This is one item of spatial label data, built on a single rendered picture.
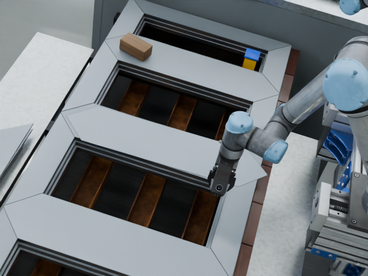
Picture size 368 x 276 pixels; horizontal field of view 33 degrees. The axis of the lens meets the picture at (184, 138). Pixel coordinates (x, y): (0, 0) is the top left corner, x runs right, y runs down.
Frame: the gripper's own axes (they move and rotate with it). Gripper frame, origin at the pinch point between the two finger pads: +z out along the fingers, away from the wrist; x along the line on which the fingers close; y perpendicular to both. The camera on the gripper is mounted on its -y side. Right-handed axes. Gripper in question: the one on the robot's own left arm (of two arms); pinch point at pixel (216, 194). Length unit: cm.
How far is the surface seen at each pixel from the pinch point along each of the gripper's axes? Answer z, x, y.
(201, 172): 0.8, 7.1, 8.0
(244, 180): 0.7, -7.8, 10.3
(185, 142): 0.8, 16.1, 18.9
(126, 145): 0.8, 35.2, 9.2
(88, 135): 0.8, 48.8, 8.2
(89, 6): 88, 114, 187
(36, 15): 88, 140, 163
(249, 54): -1, 4, 75
